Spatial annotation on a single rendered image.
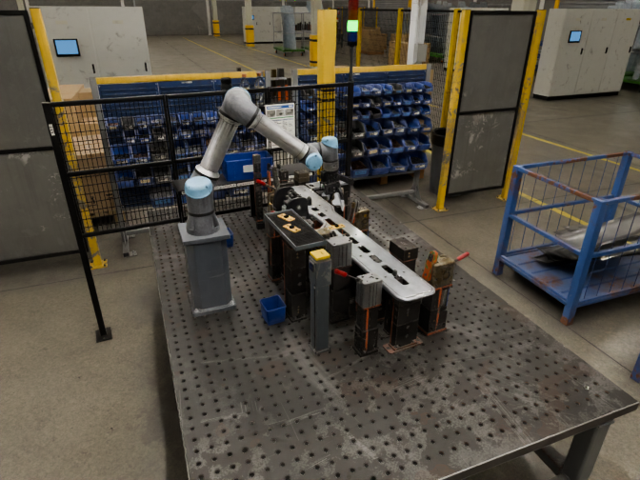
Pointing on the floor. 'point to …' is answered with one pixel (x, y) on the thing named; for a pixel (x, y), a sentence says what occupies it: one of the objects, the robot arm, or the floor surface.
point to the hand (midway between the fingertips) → (336, 206)
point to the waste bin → (436, 157)
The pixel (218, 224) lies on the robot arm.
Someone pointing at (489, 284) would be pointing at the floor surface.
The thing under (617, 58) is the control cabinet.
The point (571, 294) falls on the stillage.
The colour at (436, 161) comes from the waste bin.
